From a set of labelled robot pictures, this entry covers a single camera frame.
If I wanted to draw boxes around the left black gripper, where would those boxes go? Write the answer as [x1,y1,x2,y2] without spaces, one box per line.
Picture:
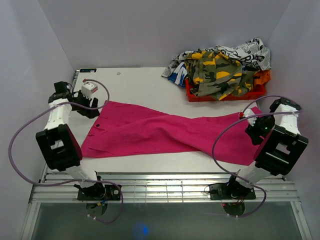
[72,90,100,119]

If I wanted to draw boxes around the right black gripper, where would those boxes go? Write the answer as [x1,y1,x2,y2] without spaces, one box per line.
[244,114,276,146]

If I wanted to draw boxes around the pink trousers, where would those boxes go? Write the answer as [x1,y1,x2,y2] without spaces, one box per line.
[81,101,258,166]

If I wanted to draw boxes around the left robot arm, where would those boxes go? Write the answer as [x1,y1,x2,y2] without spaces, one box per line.
[35,81,106,200]

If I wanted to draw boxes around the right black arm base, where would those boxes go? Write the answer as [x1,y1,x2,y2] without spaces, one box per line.
[209,183,256,200]

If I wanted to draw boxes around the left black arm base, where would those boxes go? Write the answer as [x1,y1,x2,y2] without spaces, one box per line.
[76,184,121,202]

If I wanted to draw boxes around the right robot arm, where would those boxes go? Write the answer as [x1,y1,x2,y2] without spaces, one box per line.
[225,98,309,199]

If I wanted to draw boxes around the camouflage trousers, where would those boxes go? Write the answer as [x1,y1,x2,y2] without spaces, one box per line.
[184,50,258,101]

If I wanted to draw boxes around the black white print trousers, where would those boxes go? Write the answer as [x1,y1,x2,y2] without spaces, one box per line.
[161,38,271,78]

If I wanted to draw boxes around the red plastic bin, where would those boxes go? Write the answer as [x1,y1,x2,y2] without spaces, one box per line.
[185,78,267,102]

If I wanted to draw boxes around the dark label sticker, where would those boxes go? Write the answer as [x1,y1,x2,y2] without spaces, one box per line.
[79,68,97,73]

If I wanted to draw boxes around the orange garment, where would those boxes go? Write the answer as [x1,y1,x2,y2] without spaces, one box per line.
[253,70,271,87]

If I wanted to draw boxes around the blue white garment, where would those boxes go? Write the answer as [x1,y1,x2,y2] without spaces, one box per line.
[167,61,188,88]

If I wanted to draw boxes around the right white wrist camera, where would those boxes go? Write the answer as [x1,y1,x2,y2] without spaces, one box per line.
[239,108,259,127]

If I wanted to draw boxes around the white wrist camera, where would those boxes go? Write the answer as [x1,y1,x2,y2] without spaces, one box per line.
[80,79,98,99]
[239,108,259,127]

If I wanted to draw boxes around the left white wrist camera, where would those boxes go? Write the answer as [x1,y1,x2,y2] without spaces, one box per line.
[80,79,98,99]

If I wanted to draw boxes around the aluminium rail frame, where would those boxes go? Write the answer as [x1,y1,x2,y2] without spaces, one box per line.
[19,69,313,240]

